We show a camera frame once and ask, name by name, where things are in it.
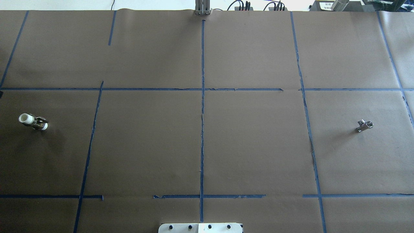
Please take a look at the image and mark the dark equipment box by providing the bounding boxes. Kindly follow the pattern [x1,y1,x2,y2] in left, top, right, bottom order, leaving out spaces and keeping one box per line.
[309,0,413,12]

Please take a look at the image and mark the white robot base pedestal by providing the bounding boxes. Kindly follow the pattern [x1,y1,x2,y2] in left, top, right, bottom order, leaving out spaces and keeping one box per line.
[158,222,244,233]

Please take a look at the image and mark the black cables at table edge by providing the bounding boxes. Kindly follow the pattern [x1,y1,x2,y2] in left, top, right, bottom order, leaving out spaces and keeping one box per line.
[226,0,288,12]

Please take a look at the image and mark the small chrome metal fitting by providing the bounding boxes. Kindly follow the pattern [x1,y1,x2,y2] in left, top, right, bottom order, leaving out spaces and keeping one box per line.
[355,119,374,133]

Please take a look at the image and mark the aluminium camera mast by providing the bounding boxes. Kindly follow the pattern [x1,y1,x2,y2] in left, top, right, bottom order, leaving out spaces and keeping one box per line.
[195,0,212,15]

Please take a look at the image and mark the white PPR pipe brass valve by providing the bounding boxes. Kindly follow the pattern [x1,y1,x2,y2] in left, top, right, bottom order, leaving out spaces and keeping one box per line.
[18,113,49,131]

